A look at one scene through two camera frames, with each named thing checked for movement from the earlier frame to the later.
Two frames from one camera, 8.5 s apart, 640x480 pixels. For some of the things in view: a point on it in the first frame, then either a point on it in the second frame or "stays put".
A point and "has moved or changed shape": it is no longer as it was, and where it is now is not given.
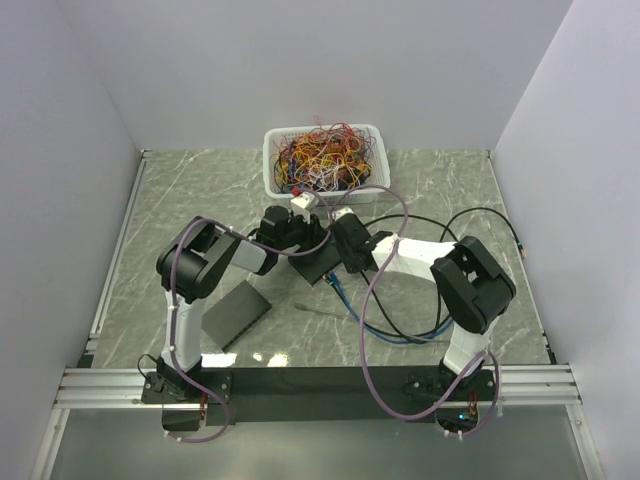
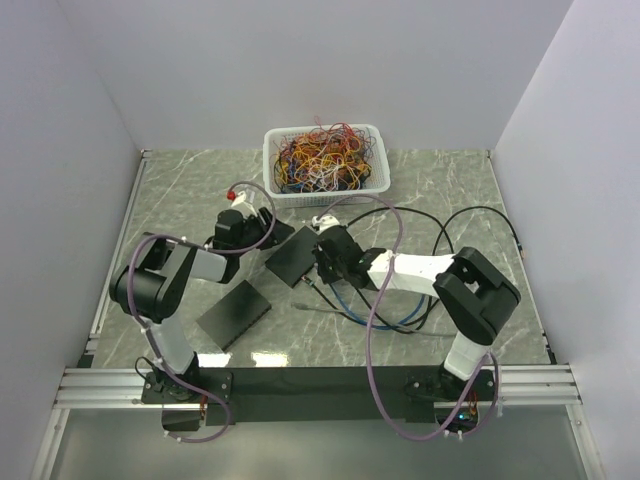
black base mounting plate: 320,395 stays put
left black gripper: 314,231 to 279,232
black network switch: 317,263 has moved or changed shape
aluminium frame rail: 93,387 stays put
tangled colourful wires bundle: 323,158 stays put
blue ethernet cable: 355,313 has moved or changed shape
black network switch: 235,315 stays put
